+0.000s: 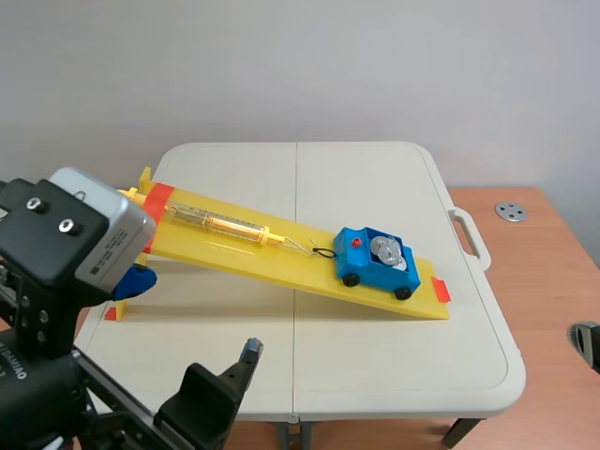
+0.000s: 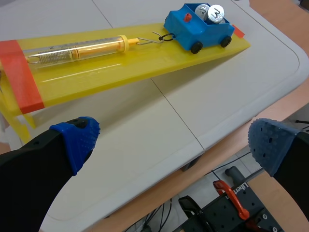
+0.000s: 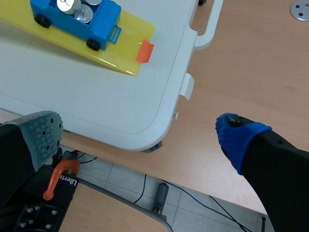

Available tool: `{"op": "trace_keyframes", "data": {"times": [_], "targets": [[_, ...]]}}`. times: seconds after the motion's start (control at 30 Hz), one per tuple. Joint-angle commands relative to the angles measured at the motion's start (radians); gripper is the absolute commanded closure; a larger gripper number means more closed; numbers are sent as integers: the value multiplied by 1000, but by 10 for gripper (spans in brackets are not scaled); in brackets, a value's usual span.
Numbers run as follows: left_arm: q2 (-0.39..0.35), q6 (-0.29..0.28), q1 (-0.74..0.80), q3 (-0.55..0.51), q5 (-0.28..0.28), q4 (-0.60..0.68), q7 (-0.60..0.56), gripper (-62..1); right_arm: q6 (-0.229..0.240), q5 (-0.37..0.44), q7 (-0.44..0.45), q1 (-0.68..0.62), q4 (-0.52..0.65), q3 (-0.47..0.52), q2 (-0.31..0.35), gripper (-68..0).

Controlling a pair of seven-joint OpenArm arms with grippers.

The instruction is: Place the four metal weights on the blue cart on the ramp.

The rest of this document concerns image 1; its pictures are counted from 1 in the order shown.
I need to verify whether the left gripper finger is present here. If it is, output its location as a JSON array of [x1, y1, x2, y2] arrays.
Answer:
[[156, 336, 264, 450]]

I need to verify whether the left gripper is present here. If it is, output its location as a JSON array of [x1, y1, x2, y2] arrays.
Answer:
[[0, 176, 189, 450]]

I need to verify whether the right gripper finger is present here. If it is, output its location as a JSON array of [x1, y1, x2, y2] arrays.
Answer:
[[566, 320, 600, 376]]

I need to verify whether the yellow plastic ramp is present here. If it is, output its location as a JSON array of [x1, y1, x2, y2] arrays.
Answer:
[[104, 166, 452, 324]]

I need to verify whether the blue toy cart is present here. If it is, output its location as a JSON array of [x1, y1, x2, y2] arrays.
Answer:
[[333, 226, 422, 302]]

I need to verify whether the clear yellow spring scale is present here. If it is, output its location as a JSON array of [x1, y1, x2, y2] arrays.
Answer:
[[115, 186, 321, 257]]

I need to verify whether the black table leg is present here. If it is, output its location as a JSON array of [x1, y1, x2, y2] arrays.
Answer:
[[440, 416, 484, 449]]

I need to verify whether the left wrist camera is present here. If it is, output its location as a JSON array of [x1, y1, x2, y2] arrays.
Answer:
[[46, 166, 158, 301]]

